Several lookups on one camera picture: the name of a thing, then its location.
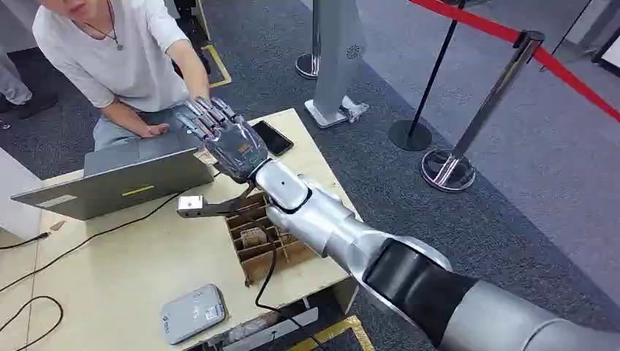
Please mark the small brown tape piece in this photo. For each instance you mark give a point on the small brown tape piece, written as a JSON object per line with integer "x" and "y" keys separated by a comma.
{"x": 57, "y": 226}

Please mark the black stanchion post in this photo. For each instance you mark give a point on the black stanchion post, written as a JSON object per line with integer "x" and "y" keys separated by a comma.
{"x": 410, "y": 135}

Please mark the yellow-edged black floor mat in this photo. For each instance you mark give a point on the yellow-edged black floor mat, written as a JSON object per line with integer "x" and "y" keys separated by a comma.
{"x": 339, "y": 330}
{"x": 219, "y": 63}

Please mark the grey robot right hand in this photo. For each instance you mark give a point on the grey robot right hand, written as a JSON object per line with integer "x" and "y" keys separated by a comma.
{"x": 232, "y": 145}

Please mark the grey laptop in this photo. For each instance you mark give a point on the grey laptop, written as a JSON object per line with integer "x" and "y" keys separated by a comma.
{"x": 121, "y": 189}

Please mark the white cabinet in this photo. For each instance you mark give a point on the white cabinet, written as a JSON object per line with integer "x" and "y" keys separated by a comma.
{"x": 14, "y": 203}

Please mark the standing person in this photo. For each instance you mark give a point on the standing person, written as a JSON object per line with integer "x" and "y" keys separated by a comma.
{"x": 12, "y": 82}

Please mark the silver bar under desk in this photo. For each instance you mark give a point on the silver bar under desk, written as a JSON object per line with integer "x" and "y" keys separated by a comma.
{"x": 281, "y": 330}

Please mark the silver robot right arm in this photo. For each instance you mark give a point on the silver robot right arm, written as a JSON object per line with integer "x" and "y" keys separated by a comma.
{"x": 339, "y": 232}

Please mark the black smartphone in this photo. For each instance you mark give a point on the black smartphone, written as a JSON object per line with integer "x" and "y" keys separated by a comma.
{"x": 272, "y": 138}

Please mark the black framed board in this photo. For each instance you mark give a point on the black framed board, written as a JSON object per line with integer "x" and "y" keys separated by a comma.
{"x": 609, "y": 54}

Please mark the grey pillar stand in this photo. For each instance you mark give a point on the grey pillar stand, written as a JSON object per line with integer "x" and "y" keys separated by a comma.
{"x": 339, "y": 58}

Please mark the small beige card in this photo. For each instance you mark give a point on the small beige card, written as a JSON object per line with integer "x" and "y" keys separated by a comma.
{"x": 205, "y": 156}

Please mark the brown card in box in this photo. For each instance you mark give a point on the brown card in box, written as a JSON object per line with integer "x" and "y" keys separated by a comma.
{"x": 253, "y": 237}

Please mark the grey flat device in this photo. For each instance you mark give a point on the grey flat device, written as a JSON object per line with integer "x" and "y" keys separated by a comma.
{"x": 193, "y": 314}

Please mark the thin black rod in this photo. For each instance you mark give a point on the thin black rod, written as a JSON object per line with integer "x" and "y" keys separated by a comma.
{"x": 567, "y": 33}

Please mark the silver stanchion post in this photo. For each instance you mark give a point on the silver stanchion post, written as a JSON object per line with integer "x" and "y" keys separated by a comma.
{"x": 494, "y": 99}

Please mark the round chrome stand base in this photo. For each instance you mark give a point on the round chrome stand base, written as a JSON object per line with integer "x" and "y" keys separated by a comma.
{"x": 306, "y": 66}

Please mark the wooden card box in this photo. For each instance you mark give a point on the wooden card box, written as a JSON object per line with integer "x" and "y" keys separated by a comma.
{"x": 273, "y": 261}

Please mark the person at desk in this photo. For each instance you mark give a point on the person at desk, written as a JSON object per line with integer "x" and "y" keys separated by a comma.
{"x": 121, "y": 63}

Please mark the red barrier belt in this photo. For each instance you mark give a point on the red barrier belt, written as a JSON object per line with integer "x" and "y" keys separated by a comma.
{"x": 484, "y": 24}

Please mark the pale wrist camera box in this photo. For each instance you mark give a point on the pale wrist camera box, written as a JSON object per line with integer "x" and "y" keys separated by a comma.
{"x": 190, "y": 206}

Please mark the person's right hand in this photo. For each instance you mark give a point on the person's right hand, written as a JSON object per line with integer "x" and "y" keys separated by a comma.
{"x": 156, "y": 130}

